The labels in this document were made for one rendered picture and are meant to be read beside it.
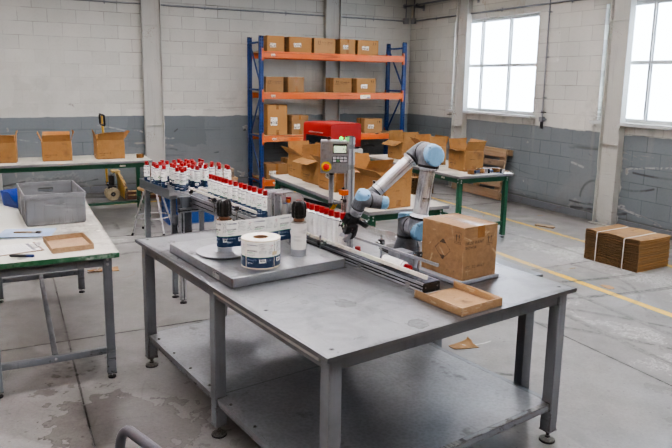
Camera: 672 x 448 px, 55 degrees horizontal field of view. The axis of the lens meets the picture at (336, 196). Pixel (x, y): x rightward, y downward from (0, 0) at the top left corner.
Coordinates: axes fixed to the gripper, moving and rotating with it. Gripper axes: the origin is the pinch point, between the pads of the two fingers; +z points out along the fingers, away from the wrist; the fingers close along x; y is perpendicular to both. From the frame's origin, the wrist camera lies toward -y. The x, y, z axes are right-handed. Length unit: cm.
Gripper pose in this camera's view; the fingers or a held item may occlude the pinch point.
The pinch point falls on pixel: (346, 240)
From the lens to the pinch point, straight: 364.8
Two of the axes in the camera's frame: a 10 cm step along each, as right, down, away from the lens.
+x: 4.9, 6.2, -6.1
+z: -3.0, 7.8, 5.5
